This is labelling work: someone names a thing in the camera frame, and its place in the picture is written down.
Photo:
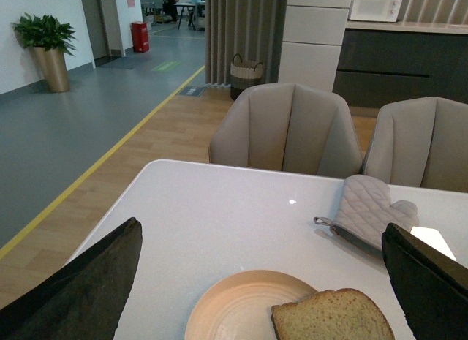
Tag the beige chair left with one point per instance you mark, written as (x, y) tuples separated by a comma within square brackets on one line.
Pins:
[(288, 127)]

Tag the grey pleated curtain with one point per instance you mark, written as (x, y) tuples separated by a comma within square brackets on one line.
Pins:
[(251, 28)]

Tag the person in black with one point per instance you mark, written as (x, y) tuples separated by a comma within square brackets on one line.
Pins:
[(170, 9)]

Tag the distant white table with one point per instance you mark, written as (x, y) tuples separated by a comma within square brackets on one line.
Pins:
[(194, 12)]

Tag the white microwave oven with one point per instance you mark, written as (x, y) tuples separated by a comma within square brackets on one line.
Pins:
[(386, 11)]

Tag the beige round plate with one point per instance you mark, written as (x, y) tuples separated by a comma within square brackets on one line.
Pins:
[(239, 306)]

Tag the woven basket with handles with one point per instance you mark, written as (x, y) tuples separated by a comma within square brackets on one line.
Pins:
[(244, 74)]

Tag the brown bread slice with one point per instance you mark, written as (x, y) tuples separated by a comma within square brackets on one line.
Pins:
[(331, 314)]

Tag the grey quilted oven mitt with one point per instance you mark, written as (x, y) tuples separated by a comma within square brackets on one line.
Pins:
[(364, 212)]

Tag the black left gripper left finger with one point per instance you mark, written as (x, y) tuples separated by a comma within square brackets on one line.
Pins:
[(85, 298)]

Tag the red bin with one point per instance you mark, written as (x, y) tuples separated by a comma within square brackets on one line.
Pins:
[(139, 31)]

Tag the beige chair right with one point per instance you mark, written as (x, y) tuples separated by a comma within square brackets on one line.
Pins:
[(420, 143)]

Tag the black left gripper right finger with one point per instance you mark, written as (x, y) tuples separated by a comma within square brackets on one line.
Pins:
[(430, 287)]

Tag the green potted plant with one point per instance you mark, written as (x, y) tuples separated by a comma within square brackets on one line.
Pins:
[(45, 32)]

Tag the white drawer cabinet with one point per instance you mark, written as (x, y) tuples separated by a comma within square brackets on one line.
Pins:
[(311, 43)]

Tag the beige chair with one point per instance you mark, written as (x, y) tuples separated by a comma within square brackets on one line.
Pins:
[(420, 143), (288, 127)]

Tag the gold plant pot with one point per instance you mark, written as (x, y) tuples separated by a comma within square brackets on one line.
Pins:
[(53, 66)]

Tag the dark kitchen counter cabinet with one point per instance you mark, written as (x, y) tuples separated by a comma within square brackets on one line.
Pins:
[(378, 67)]

